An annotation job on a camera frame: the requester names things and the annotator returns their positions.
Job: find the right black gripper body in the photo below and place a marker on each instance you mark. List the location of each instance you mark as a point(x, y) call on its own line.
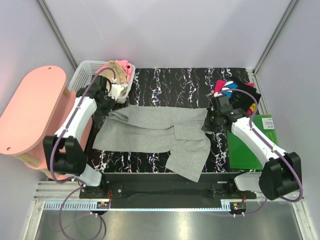
point(211, 123)

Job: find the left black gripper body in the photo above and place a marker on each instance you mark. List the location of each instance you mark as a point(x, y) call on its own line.
point(104, 108)

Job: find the grey t shirt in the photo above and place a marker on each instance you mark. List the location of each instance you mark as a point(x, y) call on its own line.
point(159, 129)

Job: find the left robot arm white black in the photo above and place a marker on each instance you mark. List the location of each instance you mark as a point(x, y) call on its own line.
point(63, 152)

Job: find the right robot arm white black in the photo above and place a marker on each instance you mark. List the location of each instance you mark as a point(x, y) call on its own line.
point(281, 173)

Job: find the beige t shirt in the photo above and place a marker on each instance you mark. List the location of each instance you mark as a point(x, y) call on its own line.
point(119, 77)

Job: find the black printed folded t shirt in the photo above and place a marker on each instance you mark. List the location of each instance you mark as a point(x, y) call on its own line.
point(247, 89)

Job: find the white plastic laundry basket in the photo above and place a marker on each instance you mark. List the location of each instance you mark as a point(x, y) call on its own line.
point(87, 69)

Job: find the pink t shirt in basket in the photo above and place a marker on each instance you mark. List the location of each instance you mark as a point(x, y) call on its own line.
point(127, 67)

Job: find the green folding board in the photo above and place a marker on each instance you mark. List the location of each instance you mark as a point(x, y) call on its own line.
point(240, 156)

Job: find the pink oval tiered shelf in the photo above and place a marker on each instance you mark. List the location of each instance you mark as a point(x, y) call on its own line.
point(38, 108)

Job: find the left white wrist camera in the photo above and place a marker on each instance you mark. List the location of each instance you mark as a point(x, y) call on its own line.
point(118, 91)

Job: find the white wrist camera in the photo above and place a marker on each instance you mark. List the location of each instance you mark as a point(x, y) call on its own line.
point(118, 91)
point(217, 94)

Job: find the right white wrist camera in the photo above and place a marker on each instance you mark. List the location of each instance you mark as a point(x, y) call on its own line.
point(217, 94)

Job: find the left aluminium frame post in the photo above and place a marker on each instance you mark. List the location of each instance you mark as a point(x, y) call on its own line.
point(48, 16)

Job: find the aluminium frame post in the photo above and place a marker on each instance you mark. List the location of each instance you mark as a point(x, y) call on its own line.
point(48, 16)
point(276, 33)

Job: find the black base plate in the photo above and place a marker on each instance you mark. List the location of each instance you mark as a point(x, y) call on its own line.
point(135, 203)

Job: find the aluminium front rail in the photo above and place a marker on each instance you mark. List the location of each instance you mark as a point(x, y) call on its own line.
point(163, 191)

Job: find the right aluminium frame post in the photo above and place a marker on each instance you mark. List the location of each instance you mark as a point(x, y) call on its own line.
point(276, 33)

